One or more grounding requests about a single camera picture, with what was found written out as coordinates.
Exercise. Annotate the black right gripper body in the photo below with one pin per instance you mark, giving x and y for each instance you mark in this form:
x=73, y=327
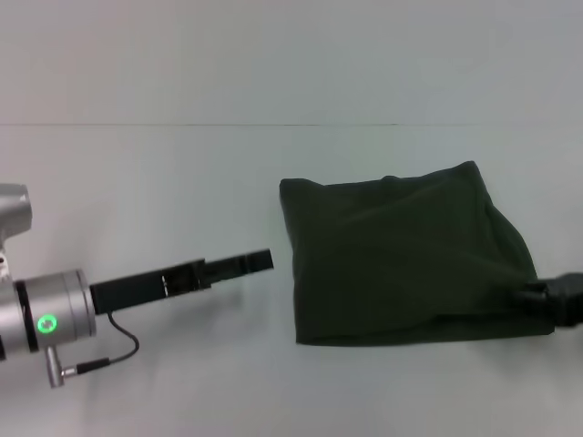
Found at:
x=567, y=298

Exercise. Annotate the dark green t-shirt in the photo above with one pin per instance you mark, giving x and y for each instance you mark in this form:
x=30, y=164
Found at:
x=401, y=250

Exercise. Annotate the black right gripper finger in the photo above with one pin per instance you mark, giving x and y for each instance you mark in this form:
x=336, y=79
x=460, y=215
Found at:
x=542, y=307
x=533, y=289

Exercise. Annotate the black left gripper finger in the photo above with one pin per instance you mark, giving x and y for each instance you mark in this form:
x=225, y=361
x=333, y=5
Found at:
x=223, y=278
x=241, y=263

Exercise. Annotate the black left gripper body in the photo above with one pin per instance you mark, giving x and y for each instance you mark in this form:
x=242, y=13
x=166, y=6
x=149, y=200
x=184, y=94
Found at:
x=146, y=287

